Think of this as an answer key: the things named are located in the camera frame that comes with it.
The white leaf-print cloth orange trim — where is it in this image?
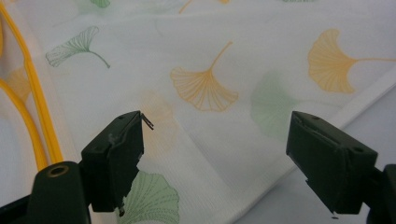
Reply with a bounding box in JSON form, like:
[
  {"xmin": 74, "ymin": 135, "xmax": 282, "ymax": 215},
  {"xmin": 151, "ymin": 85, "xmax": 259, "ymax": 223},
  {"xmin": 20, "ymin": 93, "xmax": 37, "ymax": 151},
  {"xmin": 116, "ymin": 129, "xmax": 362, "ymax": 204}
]
[{"xmin": 0, "ymin": 0, "xmax": 396, "ymax": 224}]

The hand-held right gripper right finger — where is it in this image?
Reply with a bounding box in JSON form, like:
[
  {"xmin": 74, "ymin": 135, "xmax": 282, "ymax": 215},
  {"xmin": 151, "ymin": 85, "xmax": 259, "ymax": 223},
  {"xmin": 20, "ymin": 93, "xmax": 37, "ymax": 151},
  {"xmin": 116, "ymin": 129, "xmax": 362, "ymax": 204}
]
[{"xmin": 285, "ymin": 110, "xmax": 379, "ymax": 216}]

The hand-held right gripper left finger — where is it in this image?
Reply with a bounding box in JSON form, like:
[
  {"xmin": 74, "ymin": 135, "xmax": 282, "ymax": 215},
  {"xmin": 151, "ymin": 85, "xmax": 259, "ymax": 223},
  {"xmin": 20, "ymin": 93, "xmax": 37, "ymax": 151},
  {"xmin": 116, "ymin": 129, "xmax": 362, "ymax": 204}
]
[{"xmin": 80, "ymin": 110, "xmax": 155, "ymax": 217}]

